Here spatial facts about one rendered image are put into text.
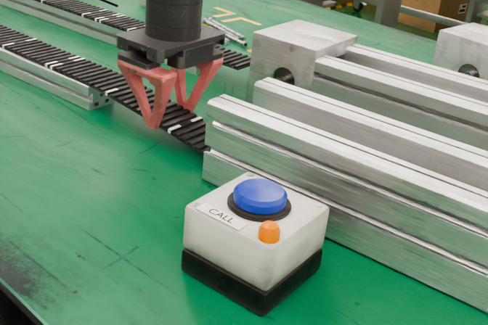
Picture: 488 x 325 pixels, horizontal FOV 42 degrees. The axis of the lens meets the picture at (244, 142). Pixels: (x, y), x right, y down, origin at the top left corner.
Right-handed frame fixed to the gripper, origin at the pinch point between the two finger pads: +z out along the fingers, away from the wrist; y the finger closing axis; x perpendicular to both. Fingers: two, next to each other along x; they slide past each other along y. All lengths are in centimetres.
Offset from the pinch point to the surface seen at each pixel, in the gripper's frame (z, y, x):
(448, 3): 63, 379, 100
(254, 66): -2.9, 13.6, -1.2
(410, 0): 65, 372, 124
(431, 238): -2.0, -5.3, -32.3
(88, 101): 1.3, -2.4, 10.5
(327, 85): -3.4, 13.7, -11.5
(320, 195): -0.9, -4.2, -21.9
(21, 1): 1, 16, 50
